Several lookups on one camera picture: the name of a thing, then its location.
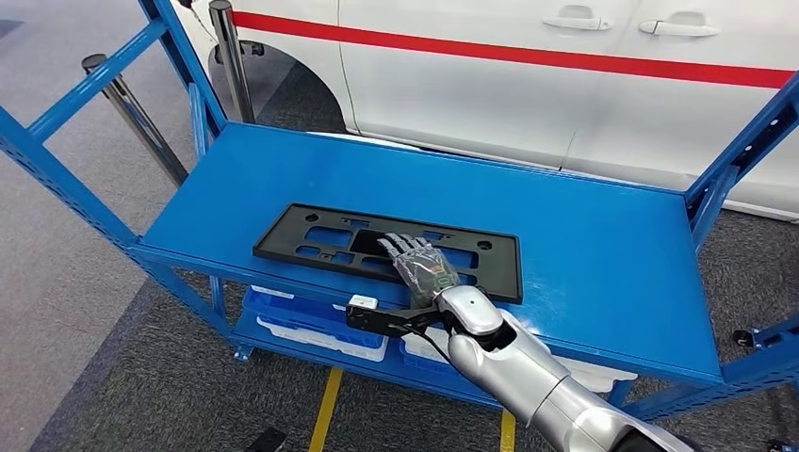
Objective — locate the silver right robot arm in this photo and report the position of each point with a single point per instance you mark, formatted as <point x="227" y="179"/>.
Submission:
<point x="518" y="368"/>

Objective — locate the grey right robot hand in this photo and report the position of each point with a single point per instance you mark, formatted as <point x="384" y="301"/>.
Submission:
<point x="421" y="268"/>

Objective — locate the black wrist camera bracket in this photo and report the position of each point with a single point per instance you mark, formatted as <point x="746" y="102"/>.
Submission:
<point x="374" y="321"/>

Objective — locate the large white plastic bin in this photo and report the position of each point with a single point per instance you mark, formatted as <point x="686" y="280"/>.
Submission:
<point x="599" y="371"/>

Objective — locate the black robot foot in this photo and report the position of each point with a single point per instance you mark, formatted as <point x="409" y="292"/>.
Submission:
<point x="267" y="442"/>

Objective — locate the yellow floor tape square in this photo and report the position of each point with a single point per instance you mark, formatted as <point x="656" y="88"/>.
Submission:
<point x="325" y="412"/>

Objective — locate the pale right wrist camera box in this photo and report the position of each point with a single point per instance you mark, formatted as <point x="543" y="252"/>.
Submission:
<point x="363" y="302"/>

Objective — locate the white car with red stripe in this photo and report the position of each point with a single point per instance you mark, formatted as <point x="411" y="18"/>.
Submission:
<point x="468" y="93"/>

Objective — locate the white flat board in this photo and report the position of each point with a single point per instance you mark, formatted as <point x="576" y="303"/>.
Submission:
<point x="374" y="140"/>

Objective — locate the blue metal shelf rack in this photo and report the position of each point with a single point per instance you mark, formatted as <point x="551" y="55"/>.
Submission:
<point x="593" y="281"/>

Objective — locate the black plastic plate part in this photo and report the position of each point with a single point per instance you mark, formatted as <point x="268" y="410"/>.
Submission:
<point x="278" y="243"/>

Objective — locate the chrome stanchion post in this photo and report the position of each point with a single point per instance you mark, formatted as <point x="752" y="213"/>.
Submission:
<point x="232" y="62"/>
<point x="134" y="118"/>

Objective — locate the small blue plastic bin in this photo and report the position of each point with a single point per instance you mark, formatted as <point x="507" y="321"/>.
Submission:
<point x="299" y="318"/>

